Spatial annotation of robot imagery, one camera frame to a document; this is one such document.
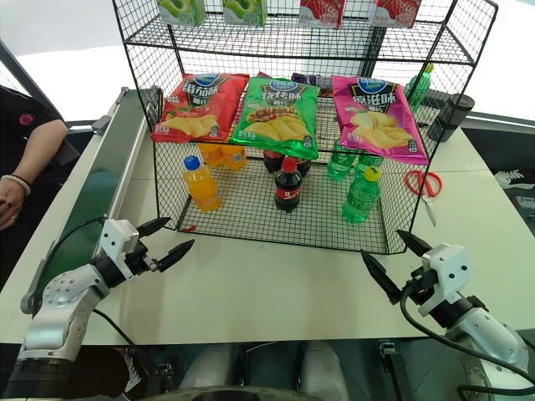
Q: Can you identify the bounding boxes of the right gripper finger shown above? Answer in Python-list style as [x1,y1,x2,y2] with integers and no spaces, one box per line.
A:
[360,249,403,305]
[395,229,432,257]

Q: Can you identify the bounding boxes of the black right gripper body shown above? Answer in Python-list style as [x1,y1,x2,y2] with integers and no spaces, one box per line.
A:
[400,266,439,309]

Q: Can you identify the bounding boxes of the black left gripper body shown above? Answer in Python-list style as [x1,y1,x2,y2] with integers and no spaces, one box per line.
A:
[124,239,163,280]

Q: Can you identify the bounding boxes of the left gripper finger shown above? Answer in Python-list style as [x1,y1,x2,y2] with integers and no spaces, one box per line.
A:
[156,238,196,273]
[137,216,173,240]

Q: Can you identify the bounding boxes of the green conveyor belt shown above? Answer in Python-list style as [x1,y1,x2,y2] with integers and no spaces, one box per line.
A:
[20,85,164,315]

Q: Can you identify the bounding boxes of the person's hand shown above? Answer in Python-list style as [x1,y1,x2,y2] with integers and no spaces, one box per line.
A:
[0,179,30,231]

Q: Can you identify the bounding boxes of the orange juice bottle blue cap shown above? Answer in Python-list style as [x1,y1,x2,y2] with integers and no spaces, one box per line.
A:
[182,155,222,213]

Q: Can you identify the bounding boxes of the green soda bottle yellow cap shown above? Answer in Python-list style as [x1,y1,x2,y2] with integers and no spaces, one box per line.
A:
[341,166,384,225]

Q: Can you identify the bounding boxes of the small black device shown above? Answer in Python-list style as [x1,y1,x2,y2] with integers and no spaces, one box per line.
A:
[378,340,409,386]

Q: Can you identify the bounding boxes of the black white sneaker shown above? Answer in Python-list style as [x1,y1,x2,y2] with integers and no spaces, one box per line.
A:
[111,346,146,394]

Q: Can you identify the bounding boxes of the grey rounded leg shape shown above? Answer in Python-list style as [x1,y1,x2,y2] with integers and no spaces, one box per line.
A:
[299,340,350,401]
[179,344,236,394]

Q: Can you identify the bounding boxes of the red potato chips bag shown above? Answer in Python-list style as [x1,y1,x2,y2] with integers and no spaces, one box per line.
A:
[150,73,251,145]

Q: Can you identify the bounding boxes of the magenta potato chips bag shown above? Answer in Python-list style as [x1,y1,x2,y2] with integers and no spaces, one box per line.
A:
[331,74,431,166]

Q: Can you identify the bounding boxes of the cola bottle red cap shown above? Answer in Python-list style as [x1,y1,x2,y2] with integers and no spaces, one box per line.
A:
[273,156,303,214]

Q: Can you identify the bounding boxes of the black insulated cup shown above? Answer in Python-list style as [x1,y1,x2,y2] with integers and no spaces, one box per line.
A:
[425,94,476,143]

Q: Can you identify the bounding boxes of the green ridged drink bottle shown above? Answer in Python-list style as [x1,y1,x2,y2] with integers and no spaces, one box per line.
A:
[404,62,436,114]

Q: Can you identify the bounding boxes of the green potato chips bag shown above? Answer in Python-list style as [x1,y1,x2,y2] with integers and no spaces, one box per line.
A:
[228,76,322,160]

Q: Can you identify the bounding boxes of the person in black shirt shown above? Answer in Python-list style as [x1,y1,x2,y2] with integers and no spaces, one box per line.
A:
[0,85,80,268]

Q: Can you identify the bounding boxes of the dark diagonal metal bar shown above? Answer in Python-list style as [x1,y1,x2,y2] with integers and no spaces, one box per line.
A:
[0,39,68,126]

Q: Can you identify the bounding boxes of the dark purple snack pack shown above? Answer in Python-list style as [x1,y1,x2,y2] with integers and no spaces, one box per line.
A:
[291,72,334,98]

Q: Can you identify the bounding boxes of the green apple milk carton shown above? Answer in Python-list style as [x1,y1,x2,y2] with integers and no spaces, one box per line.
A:
[221,0,268,28]
[156,0,208,27]

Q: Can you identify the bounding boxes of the strawberry milk carton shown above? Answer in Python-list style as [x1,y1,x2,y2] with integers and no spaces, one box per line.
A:
[373,0,423,29]
[298,0,347,30]

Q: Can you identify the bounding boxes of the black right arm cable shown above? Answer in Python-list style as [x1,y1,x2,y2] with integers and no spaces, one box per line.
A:
[399,277,535,396]

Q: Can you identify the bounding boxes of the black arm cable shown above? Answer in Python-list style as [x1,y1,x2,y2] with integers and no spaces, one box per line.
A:
[399,277,535,396]
[35,215,137,347]

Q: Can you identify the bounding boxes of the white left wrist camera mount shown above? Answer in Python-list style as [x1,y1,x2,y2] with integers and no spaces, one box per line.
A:
[101,217,140,279]

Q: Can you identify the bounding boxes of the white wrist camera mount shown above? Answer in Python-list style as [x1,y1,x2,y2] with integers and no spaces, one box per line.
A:
[417,243,474,317]
[101,217,140,279]

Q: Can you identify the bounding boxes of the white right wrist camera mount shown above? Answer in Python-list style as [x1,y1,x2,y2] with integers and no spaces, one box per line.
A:
[417,243,474,317]

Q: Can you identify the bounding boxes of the red handled scissors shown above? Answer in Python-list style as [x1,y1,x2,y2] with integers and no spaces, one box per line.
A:
[403,169,444,227]

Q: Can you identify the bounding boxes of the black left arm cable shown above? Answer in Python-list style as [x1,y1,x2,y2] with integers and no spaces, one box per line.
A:
[35,215,137,347]

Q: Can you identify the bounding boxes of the black wire mesh rack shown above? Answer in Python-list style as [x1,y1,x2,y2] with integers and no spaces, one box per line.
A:
[110,0,499,256]

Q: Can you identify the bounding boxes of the white bead bracelet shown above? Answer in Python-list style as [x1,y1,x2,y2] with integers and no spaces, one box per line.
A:
[0,174,33,197]

